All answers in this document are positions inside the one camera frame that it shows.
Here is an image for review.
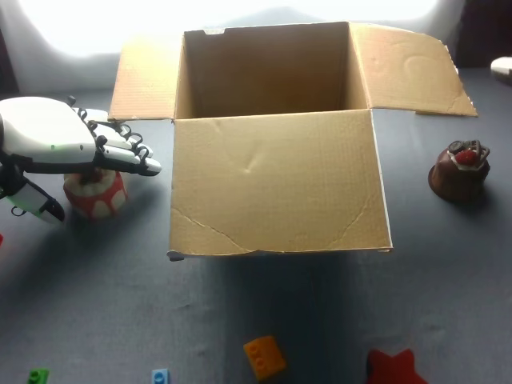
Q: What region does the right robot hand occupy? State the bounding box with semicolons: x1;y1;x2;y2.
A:
490;57;512;84

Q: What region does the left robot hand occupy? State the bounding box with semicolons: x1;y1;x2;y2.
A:
0;95;163;225

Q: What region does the cream round toy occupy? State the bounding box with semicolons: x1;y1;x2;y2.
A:
62;167;130;222

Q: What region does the brown white toy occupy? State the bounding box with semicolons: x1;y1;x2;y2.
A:
428;139;492;203

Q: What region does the brown cardboard box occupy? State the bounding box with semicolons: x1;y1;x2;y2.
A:
107;20;479;263

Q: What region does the white backdrop sheet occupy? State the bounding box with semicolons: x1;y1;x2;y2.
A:
0;0;512;95

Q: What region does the grey tablecloth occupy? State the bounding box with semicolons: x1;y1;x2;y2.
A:
0;66;512;384

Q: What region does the green toy brick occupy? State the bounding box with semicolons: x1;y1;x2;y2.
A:
26;368;51;384

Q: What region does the orange toy brick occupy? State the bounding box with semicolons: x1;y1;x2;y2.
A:
242;335;287;382

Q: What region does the red star block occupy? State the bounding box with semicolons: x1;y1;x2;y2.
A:
366;348;429;384

